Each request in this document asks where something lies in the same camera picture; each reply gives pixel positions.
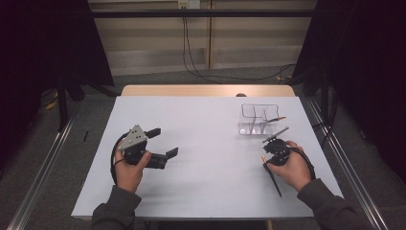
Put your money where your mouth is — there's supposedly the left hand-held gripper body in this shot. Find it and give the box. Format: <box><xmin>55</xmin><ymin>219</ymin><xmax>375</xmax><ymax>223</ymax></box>
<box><xmin>117</xmin><ymin>124</ymin><xmax>169</xmax><ymax>171</ymax></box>

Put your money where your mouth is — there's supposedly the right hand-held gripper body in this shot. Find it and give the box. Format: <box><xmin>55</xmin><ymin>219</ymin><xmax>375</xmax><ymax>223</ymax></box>
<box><xmin>261</xmin><ymin>126</ymin><xmax>292</xmax><ymax>168</ymax></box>

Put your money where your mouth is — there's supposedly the black pencil with orange end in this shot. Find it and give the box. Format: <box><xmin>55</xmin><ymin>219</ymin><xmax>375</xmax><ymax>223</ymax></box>
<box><xmin>260</xmin><ymin>154</ymin><xmax>283</xmax><ymax>198</ymax></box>
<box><xmin>261</xmin><ymin>116</ymin><xmax>287</xmax><ymax>125</ymax></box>

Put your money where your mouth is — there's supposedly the clear plastic pen holder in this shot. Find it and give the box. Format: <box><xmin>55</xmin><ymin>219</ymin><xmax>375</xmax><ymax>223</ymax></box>
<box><xmin>237</xmin><ymin>103</ymin><xmax>282</xmax><ymax>136</ymax></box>

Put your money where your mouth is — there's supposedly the person's right hand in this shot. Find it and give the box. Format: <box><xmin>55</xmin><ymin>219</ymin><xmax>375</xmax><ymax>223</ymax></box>
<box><xmin>266</xmin><ymin>140</ymin><xmax>313</xmax><ymax>193</ymax></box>

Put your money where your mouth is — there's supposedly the person's left hand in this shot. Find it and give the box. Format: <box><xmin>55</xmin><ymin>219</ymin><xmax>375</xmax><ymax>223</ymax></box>
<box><xmin>113</xmin><ymin>148</ymin><xmax>153</xmax><ymax>195</ymax></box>

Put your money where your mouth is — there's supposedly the white table sheet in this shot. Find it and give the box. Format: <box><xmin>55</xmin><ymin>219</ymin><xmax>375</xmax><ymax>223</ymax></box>
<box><xmin>71</xmin><ymin>95</ymin><xmax>344</xmax><ymax>221</ymax></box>

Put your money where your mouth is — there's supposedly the wooden table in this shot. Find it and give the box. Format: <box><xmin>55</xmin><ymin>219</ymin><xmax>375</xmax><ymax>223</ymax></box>
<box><xmin>121</xmin><ymin>84</ymin><xmax>296</xmax><ymax>98</ymax></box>

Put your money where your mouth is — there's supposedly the black curtain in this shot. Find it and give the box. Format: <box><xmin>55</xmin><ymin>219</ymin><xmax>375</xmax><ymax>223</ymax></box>
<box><xmin>0</xmin><ymin>0</ymin><xmax>115</xmax><ymax>171</ymax></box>
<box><xmin>290</xmin><ymin>0</ymin><xmax>406</xmax><ymax>185</ymax></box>

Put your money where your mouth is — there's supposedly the left hand-held gripper cable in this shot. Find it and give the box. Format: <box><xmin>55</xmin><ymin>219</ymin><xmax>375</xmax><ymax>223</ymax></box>
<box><xmin>109</xmin><ymin>132</ymin><xmax>130</xmax><ymax>186</ymax></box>

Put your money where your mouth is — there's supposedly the hand-held gripper cable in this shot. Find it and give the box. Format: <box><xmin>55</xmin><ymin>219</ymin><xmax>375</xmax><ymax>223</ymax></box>
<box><xmin>109</xmin><ymin>132</ymin><xmax>130</xmax><ymax>186</ymax></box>
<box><xmin>288</xmin><ymin>146</ymin><xmax>317</xmax><ymax>181</ymax></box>

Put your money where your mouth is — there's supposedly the right hand-held gripper cable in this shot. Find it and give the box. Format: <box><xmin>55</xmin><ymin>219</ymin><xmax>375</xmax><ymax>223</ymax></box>
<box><xmin>288</xmin><ymin>146</ymin><xmax>317</xmax><ymax>181</ymax></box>

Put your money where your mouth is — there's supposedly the black wall cable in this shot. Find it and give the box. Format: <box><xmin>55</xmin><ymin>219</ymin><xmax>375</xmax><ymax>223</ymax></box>
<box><xmin>182</xmin><ymin>16</ymin><xmax>223</xmax><ymax>85</ymax></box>
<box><xmin>183</xmin><ymin>16</ymin><xmax>298</xmax><ymax>81</ymax></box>

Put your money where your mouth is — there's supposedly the black stand post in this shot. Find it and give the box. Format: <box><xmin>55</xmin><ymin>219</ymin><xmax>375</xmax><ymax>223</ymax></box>
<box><xmin>56</xmin><ymin>76</ymin><xmax>70</xmax><ymax>132</ymax></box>

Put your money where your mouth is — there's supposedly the metal floor rail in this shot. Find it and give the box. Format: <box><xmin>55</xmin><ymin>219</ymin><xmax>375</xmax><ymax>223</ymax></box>
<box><xmin>6</xmin><ymin>101</ymin><xmax>82</xmax><ymax>230</ymax></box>
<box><xmin>305</xmin><ymin>97</ymin><xmax>391</xmax><ymax>230</ymax></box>

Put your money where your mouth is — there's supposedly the black horizontal frame bar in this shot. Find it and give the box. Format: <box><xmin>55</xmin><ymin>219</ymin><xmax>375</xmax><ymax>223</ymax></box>
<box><xmin>90</xmin><ymin>9</ymin><xmax>318</xmax><ymax>19</ymax></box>

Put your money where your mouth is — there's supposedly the white wall socket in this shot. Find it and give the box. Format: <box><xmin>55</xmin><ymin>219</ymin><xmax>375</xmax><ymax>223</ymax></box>
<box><xmin>177</xmin><ymin>0</ymin><xmax>202</xmax><ymax>10</ymax></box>

